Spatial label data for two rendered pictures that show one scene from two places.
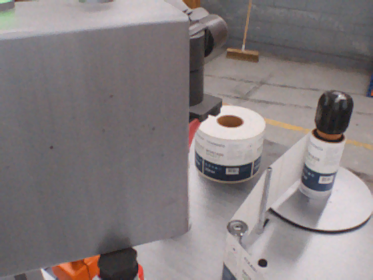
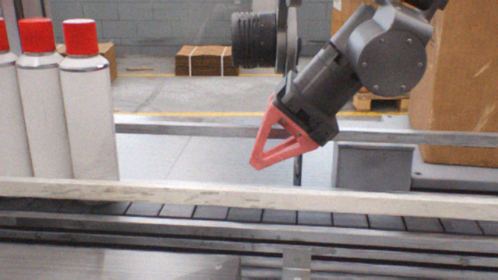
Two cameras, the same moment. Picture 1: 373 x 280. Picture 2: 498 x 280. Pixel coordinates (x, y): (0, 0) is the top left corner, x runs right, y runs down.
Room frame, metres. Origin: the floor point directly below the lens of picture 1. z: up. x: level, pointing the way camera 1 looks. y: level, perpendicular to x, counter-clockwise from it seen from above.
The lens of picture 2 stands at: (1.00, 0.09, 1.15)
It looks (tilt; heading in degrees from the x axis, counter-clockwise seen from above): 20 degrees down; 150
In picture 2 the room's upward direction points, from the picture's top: straight up
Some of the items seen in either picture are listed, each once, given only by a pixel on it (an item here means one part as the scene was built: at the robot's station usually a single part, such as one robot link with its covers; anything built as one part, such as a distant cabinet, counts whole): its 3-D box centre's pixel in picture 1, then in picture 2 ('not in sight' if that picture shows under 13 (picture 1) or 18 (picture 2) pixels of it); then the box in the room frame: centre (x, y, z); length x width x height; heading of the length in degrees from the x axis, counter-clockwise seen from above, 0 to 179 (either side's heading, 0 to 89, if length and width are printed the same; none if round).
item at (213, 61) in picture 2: not in sight; (209, 60); (-3.67, 2.29, 0.11); 0.65 x 0.54 x 0.22; 58
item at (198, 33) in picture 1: (186, 47); not in sight; (0.52, 0.00, 1.36); 0.07 x 0.06 x 0.07; 152
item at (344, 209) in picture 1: (314, 191); not in sight; (0.76, -0.36, 0.89); 0.31 x 0.31 x 0.01
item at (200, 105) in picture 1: (184, 87); not in sight; (0.51, 0.00, 1.30); 0.10 x 0.07 x 0.07; 56
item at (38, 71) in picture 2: not in sight; (48, 110); (0.40, 0.16, 0.98); 0.05 x 0.05 x 0.20
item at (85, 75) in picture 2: not in sight; (89, 113); (0.44, 0.20, 0.98); 0.05 x 0.05 x 0.20
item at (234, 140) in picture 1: (228, 143); not in sight; (0.91, -0.13, 0.95); 0.20 x 0.20 x 0.14
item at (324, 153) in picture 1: (326, 145); not in sight; (0.76, -0.36, 1.04); 0.09 x 0.09 x 0.29
